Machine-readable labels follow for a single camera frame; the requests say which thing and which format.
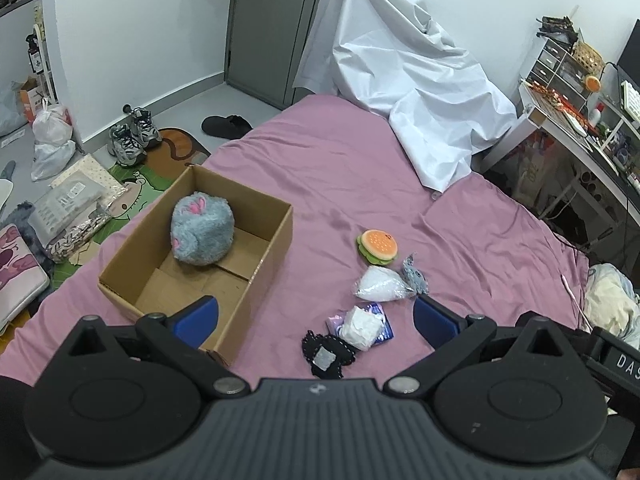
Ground orange and white carton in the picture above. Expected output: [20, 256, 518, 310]
[17, 77, 43, 126]

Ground leopard print package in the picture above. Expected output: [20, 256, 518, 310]
[47, 205, 113, 263]

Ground white cable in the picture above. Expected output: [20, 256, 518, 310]
[560, 272, 593, 333]

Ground cardboard box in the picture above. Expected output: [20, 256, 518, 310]
[97, 164, 294, 367]

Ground grey plush toy pink ears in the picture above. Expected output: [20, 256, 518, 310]
[170, 191, 236, 264]

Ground dark grey furry cloth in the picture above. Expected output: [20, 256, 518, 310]
[10, 201, 53, 271]

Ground pink bedsheet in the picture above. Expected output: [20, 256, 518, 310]
[0, 94, 591, 401]

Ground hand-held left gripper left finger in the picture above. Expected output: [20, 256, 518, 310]
[62, 296, 251, 401]

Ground grey drawer organizer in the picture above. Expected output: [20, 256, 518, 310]
[527, 37, 588, 111]

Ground black monitor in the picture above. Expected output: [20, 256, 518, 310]
[616, 25, 640, 86]

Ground black slipper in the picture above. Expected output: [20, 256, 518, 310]
[201, 115, 254, 139]

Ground beige paper bag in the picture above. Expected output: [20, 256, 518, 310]
[515, 135, 551, 201]

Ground grey door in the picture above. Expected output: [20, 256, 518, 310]
[224, 0, 351, 111]

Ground clear bag of white stuffing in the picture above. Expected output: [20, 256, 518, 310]
[351, 266, 416, 305]

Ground cartoon floor mat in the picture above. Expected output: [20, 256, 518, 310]
[50, 127, 213, 291]

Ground white crumpled cloth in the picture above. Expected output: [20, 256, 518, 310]
[339, 306, 383, 352]

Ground pink patterned cushion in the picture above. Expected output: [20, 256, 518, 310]
[0, 224, 51, 331]

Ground white plastic bag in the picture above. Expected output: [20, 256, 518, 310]
[31, 97, 76, 182]

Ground pale bedding bundle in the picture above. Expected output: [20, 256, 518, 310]
[582, 262, 640, 351]

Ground white desk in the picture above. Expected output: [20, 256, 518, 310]
[482, 80, 640, 241]

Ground grey wrapped parcel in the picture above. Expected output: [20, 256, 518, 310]
[37, 170, 108, 246]

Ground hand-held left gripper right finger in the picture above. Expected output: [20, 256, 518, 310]
[382, 294, 583, 398]

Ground black felt patch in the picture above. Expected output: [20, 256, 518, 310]
[301, 330, 357, 378]

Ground small grey plush toy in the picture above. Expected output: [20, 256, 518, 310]
[401, 254, 430, 295]

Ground black spray bottle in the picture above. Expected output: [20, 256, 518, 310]
[25, 34, 46, 75]

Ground hamburger plush toy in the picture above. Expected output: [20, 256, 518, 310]
[356, 229, 399, 265]

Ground blue packet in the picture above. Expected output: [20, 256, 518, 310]
[327, 302, 396, 346]

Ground wicker basket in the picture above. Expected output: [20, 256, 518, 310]
[571, 41, 606, 77]

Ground white cover sheet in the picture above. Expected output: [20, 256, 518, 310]
[292, 0, 518, 196]

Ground beige dotted fabric package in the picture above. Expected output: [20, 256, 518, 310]
[50, 154, 128, 201]

